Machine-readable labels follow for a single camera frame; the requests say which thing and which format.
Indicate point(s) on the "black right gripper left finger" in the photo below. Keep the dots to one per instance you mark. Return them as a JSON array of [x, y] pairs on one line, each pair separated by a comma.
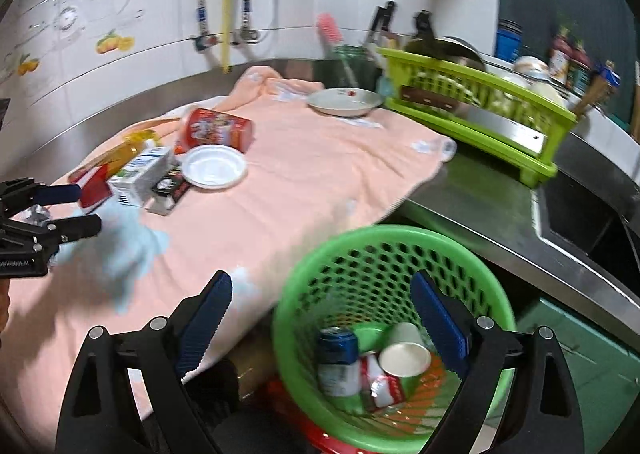
[[99, 413]]

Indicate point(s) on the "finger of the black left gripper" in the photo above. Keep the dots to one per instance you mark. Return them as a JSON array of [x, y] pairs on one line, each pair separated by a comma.
[[20, 194], [65, 230]]

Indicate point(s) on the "white milk carton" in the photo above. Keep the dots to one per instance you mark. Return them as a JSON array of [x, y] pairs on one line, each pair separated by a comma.
[[132, 185]]

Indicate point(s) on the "yellow drink bottle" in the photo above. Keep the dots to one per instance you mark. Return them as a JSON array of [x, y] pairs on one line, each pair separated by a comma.
[[111, 161]]

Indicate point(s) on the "white paper cup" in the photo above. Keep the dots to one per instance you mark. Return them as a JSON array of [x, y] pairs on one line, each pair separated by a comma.
[[404, 354]]

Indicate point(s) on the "red cola can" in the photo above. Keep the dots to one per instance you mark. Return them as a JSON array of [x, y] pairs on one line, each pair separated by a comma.
[[379, 390]]

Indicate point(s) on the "red noodle cup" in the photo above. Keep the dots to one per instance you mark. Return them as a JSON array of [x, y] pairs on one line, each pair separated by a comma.
[[202, 126]]

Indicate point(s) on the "blue silver drink can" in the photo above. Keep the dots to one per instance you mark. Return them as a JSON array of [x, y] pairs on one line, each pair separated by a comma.
[[337, 362]]

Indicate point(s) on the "grey paper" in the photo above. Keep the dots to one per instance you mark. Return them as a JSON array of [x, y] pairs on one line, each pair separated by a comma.
[[35, 215]]

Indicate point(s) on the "red snack box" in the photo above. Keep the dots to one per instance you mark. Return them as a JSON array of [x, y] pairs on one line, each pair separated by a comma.
[[94, 189]]

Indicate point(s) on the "black small box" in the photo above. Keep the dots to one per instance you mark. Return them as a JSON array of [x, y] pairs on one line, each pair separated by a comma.
[[168, 192]]

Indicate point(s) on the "green mesh waste basket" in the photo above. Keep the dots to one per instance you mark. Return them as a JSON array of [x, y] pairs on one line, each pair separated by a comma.
[[360, 280]]

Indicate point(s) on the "white plastic lid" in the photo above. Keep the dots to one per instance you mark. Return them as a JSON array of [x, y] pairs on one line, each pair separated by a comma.
[[214, 167]]

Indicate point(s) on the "red stool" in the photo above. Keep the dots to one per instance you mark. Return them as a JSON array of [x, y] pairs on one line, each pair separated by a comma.
[[319, 440]]

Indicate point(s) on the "pink towel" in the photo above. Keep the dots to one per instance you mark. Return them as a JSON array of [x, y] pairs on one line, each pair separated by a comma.
[[309, 177]]

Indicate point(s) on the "lime green dish rack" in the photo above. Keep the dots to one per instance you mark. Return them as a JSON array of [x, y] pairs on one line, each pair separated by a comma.
[[486, 91]]

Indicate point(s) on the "white ceramic plate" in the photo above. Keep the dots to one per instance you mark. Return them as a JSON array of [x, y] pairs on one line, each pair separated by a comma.
[[344, 101]]

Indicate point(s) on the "pink brush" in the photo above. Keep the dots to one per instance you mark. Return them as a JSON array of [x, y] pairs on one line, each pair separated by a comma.
[[329, 30]]

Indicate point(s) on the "dark green utensil holder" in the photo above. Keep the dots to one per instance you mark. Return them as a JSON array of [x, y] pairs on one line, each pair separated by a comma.
[[347, 66]]

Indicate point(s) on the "teal soap bottle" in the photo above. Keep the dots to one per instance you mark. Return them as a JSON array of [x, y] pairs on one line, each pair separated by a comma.
[[385, 87]]

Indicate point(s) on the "blue container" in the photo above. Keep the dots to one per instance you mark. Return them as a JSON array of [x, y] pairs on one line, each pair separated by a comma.
[[508, 40]]

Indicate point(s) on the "cleaver with wooden handle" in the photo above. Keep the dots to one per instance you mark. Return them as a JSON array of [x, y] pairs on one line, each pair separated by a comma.
[[527, 139]]

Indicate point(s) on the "black pan with handle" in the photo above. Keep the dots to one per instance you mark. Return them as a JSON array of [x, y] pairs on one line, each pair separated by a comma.
[[447, 48]]

